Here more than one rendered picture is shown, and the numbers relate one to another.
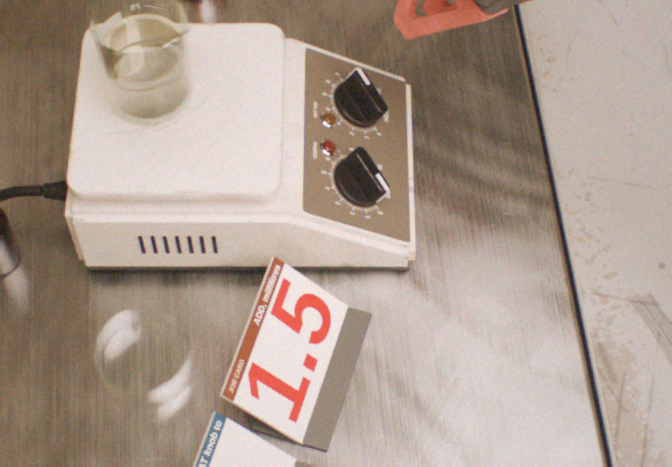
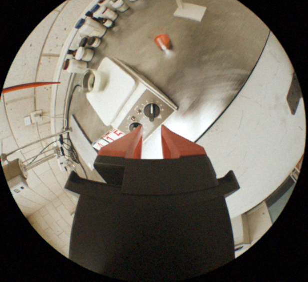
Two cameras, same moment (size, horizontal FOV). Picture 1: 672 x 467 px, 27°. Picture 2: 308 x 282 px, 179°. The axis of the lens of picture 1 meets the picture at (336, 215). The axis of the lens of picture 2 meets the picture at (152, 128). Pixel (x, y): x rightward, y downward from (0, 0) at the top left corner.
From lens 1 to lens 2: 0.76 m
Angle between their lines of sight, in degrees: 58
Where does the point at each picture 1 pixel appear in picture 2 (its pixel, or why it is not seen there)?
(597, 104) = (211, 147)
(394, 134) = (157, 121)
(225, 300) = not seen: hidden behind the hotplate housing
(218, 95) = (110, 93)
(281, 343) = (114, 135)
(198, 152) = (101, 104)
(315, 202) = (121, 128)
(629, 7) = (241, 134)
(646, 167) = not seen: hidden behind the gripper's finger
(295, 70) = (138, 93)
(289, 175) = (118, 119)
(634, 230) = not seen: hidden behind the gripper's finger
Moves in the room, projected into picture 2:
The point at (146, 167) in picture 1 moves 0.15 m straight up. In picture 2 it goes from (94, 100) to (32, 110)
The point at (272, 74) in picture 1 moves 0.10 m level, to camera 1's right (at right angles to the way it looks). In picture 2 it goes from (122, 96) to (160, 137)
